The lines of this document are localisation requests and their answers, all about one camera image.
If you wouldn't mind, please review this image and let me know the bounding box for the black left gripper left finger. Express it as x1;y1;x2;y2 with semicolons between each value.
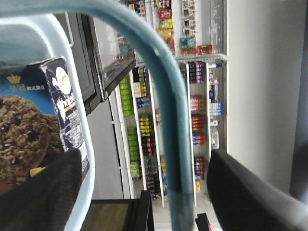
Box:
0;149;82;231

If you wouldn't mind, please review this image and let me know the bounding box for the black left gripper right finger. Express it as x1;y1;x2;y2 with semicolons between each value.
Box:
206;149;308;231

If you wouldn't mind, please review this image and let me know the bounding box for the Chocofello cookie box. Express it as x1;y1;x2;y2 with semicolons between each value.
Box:
0;57;90;193

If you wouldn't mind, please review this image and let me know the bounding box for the light blue shopping basket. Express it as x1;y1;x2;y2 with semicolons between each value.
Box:
0;0;194;231

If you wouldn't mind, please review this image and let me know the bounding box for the wooden display stand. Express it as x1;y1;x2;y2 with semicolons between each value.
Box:
81;190;154;231

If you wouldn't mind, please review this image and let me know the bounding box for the white store shelf unit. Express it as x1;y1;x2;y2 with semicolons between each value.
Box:
109;0;229;209

